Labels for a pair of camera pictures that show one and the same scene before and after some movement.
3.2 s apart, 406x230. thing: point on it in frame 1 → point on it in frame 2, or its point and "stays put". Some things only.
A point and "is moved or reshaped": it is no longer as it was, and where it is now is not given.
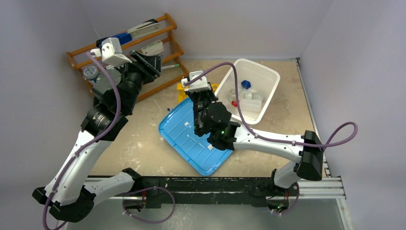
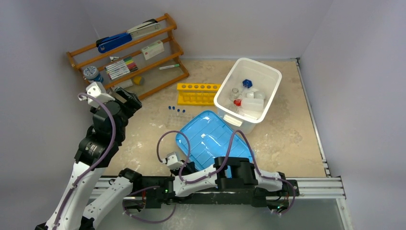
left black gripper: (149, 66) → (132, 104)
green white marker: (170, 66) stays put
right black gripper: (201, 96) → (185, 165)
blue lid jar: (90, 73) stays put
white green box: (155, 48) stays put
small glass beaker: (231, 96) stays put
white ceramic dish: (257, 96) stays put
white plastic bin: (256, 86) stays put
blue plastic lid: (177, 127) is moved or reshaped
